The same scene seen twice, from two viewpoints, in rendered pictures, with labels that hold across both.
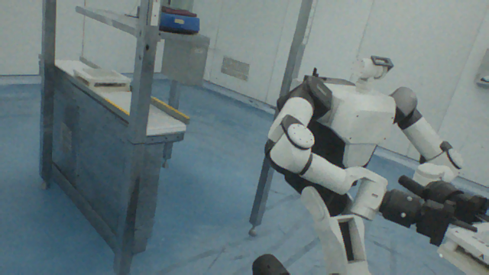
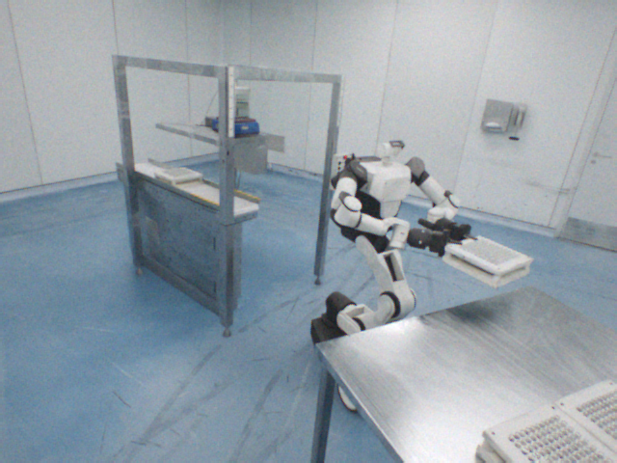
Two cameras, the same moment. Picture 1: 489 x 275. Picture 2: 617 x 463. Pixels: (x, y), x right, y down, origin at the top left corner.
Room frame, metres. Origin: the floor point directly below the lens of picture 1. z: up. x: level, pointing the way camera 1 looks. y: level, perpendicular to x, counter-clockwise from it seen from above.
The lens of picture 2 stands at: (-0.57, 0.16, 1.67)
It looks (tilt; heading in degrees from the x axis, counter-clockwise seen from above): 23 degrees down; 355
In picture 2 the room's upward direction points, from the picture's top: 5 degrees clockwise
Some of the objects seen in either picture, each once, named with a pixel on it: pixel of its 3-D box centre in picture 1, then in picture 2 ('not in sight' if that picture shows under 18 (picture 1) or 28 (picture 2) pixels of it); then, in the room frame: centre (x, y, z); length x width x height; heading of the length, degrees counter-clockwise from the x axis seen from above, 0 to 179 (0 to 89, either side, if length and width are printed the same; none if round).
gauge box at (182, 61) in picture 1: (184, 59); (249, 153); (1.88, 0.35, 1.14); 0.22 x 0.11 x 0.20; 47
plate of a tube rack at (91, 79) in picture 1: (102, 75); (178, 174); (2.20, 0.87, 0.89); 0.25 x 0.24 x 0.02; 137
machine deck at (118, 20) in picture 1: (140, 24); (210, 132); (1.91, 0.59, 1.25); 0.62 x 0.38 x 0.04; 47
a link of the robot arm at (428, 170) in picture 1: (427, 179); (436, 218); (1.18, -0.62, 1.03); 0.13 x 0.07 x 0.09; 139
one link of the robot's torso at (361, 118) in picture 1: (339, 121); (374, 187); (1.40, -0.35, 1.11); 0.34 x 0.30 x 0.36; 121
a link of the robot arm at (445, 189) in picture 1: (459, 207); (455, 232); (1.03, -0.66, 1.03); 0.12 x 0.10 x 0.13; 23
